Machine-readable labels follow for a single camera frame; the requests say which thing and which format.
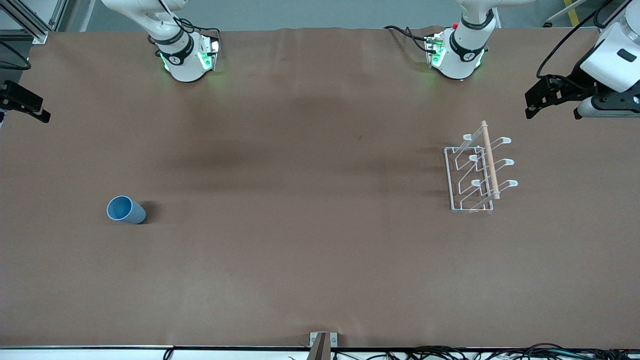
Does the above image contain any blue plastic cup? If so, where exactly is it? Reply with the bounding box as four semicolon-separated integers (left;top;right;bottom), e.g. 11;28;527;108
106;195;147;225

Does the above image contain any thin white pole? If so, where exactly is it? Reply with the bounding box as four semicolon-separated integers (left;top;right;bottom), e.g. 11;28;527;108
544;0;588;28

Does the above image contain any paper table cover sheet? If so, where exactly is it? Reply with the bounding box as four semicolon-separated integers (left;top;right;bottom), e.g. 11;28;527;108
0;26;640;349

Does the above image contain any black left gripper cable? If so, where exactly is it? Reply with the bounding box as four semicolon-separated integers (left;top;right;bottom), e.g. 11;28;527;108
536;0;632;81

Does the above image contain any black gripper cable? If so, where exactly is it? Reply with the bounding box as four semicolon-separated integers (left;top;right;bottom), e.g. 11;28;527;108
0;42;32;71
536;0;632;81

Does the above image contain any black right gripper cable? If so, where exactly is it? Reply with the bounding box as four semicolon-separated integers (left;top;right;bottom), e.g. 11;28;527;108
0;42;32;71

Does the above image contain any aluminium frame profile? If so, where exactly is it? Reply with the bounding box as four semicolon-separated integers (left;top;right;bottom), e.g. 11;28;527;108
0;0;68;46

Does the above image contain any white wire cup holder rack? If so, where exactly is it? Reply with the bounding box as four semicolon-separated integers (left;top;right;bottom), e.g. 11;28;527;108
444;120;519;214

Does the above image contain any black left arm base cable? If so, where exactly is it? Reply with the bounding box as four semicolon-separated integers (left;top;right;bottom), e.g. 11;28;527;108
384;25;432;53

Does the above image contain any black arm base cable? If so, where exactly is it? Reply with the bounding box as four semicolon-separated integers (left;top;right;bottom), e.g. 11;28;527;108
175;16;222;43
384;25;432;53

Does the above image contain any black right arm base cable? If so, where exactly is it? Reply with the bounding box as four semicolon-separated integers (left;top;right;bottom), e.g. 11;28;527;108
175;16;222;43

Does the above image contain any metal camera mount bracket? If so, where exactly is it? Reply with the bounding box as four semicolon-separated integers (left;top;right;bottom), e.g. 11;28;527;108
307;332;339;360

